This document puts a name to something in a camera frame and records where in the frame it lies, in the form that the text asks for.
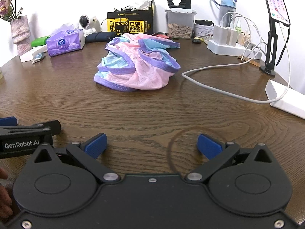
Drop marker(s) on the small wrapped packet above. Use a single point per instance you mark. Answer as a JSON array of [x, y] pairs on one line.
[[38, 57]]

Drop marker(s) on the white crumpled cloth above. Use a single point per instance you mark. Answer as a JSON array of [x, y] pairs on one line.
[[143, 4]]

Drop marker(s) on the black yellow cardboard box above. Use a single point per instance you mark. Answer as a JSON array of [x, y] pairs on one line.
[[133, 25]]

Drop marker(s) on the white charger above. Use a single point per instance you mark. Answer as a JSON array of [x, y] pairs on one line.
[[231, 38], [219, 35]]

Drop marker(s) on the black watch stand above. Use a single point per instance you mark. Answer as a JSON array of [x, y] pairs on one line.
[[186, 3]]

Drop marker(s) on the black phone stand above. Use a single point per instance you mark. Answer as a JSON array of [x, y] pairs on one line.
[[271, 52]]

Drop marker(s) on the white tin box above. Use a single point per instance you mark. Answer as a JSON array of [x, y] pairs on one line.
[[202, 31]]

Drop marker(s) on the small wooden holder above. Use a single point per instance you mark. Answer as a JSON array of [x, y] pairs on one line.
[[243, 38]]

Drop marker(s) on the clear plastic seed container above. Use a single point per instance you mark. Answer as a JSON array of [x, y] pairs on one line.
[[180, 28]]

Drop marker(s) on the white rectangular box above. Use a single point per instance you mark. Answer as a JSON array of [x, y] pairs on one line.
[[290, 102]]

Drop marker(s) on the green case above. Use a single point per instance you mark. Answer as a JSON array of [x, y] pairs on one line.
[[39, 41]]

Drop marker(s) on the small spray bottle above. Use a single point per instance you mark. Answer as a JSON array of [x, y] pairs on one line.
[[237, 28]]

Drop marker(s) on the blue grey water bottle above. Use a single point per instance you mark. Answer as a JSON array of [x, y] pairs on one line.
[[227, 4]]

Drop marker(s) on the white security camera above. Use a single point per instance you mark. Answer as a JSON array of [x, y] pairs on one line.
[[83, 21]]

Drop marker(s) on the small black case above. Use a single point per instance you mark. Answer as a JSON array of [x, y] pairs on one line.
[[196, 41]]

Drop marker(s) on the navy blue pouch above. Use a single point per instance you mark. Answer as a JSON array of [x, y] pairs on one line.
[[97, 37]]

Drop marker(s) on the pink textured vase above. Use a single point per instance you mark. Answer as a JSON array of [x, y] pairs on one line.
[[21, 35]]

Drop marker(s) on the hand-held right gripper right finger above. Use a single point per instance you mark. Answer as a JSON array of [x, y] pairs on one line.
[[209, 146]]

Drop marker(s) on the person's left hand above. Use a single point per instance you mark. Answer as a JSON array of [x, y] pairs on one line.
[[4, 199]]

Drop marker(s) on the purple tissue pack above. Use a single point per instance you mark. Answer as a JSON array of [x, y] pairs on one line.
[[64, 44]]

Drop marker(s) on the red packet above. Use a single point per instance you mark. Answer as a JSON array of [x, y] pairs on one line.
[[162, 35]]

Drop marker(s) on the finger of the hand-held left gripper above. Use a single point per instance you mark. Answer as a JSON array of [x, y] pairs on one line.
[[7, 121], [53, 127]]

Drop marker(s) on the small yellow item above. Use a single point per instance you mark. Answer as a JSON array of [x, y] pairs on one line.
[[199, 38]]

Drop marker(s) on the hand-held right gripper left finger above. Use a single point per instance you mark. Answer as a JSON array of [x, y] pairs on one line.
[[96, 146]]

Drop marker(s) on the smartphone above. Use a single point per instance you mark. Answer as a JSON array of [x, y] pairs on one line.
[[276, 2]]

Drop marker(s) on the small flat white box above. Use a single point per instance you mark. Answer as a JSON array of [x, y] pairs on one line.
[[27, 55]]

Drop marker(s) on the pink blue mesh vest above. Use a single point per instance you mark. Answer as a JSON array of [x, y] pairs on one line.
[[143, 76]]

